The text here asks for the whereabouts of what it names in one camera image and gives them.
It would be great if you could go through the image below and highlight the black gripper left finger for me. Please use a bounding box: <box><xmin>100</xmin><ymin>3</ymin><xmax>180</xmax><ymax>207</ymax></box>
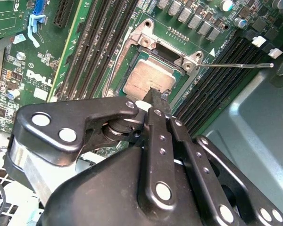
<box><xmin>3</xmin><ymin>87</ymin><xmax>179</xmax><ymax>212</ymax></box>

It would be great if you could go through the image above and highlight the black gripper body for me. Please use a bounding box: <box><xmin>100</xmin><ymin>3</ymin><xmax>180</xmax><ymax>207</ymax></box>
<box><xmin>42</xmin><ymin>117</ymin><xmax>216</xmax><ymax>226</ymax></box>

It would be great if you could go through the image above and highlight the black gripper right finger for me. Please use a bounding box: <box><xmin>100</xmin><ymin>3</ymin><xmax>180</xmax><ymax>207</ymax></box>
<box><xmin>159</xmin><ymin>90</ymin><xmax>283</xmax><ymax>226</ymax></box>

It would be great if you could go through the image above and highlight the metal socket cover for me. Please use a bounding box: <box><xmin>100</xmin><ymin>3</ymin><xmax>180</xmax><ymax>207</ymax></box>
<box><xmin>134</xmin><ymin>100</ymin><xmax>154</xmax><ymax>113</ymax></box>

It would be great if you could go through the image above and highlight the silver CPU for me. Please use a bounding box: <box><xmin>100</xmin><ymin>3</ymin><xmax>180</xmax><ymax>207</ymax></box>
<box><xmin>122</xmin><ymin>50</ymin><xmax>187</xmax><ymax>99</ymax></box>

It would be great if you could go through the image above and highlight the metal locking lever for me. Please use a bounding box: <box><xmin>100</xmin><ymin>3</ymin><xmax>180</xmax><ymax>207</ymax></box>
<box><xmin>195</xmin><ymin>62</ymin><xmax>275</xmax><ymax>69</ymax></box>

